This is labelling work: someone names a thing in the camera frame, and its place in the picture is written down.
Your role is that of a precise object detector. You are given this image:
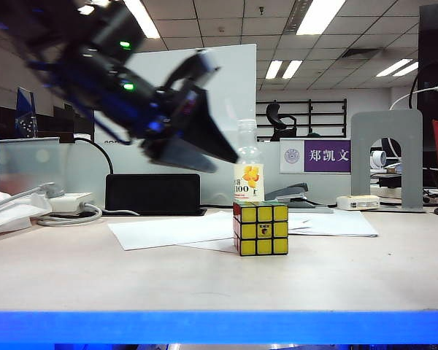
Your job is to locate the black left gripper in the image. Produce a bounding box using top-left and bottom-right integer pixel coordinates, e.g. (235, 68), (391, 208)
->
(138, 82), (241, 174)

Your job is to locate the colourful Rubik's cube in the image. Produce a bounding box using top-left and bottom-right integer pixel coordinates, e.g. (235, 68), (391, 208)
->
(232, 201), (290, 257)

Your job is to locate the clear bottle yellow flower label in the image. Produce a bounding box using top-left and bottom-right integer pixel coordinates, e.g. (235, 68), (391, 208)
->
(233, 118), (266, 203)

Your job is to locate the black box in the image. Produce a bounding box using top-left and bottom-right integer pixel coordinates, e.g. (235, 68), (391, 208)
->
(102, 173), (208, 217)

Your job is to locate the white board panel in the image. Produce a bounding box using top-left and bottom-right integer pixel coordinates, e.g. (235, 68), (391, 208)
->
(94, 43), (258, 147)

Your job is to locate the black office chair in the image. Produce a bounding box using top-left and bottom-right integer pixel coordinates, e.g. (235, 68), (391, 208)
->
(265, 102), (299, 142)

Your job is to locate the white paper sheet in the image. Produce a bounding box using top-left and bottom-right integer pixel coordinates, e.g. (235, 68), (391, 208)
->
(107, 211), (242, 252)
(288, 209), (380, 238)

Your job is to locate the grey stapler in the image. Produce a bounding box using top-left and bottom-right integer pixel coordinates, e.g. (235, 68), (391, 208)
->
(264, 182), (317, 208)

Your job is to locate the long ceiling light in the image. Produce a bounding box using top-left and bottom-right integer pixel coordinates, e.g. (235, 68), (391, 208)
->
(265, 60), (283, 80)
(295, 0), (346, 36)
(375, 58), (412, 77)
(123, 0), (161, 39)
(393, 61), (420, 77)
(282, 60), (303, 80)

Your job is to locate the black shelf rack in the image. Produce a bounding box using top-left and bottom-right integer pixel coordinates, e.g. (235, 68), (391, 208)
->
(255, 98), (348, 141)

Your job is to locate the purple white name sign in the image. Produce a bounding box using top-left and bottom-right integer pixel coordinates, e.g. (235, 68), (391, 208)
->
(280, 139), (352, 175)

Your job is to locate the white power adapter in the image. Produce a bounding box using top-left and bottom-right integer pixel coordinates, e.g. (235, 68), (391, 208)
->
(45, 192), (96, 214)

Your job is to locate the grey plug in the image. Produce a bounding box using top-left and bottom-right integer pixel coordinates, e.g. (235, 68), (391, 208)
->
(32, 182), (65, 200)

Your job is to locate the frosted desk partition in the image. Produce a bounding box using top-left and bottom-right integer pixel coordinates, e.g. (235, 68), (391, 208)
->
(0, 136), (353, 207)

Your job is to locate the grey metal bookend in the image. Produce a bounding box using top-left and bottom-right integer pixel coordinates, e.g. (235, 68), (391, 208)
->
(350, 109), (428, 213)

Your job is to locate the small white box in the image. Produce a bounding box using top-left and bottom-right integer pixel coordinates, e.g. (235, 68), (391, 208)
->
(336, 195), (381, 211)

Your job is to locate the blue triangular trophy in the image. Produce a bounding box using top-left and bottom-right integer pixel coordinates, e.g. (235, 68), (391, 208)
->
(15, 86), (39, 139)

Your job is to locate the small white fan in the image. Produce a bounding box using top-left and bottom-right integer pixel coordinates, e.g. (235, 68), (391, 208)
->
(370, 149), (388, 169)

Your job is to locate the blue table edge strip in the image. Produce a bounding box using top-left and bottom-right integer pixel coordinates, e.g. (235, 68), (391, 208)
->
(0, 310), (438, 346)

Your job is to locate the white plastic bag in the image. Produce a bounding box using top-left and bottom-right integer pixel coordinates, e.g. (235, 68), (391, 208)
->
(0, 187), (54, 236)

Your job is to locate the black monitor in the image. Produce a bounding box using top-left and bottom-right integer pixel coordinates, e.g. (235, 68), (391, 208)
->
(418, 3), (438, 154)

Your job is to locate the thin black cable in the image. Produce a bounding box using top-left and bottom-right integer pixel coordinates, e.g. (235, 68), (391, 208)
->
(72, 136), (115, 176)

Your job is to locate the white coiled cable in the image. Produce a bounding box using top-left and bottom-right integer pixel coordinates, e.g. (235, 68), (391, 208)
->
(36, 203), (139, 227)

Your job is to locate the white usb cable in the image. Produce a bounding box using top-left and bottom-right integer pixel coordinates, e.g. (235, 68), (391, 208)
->
(388, 83), (438, 110)

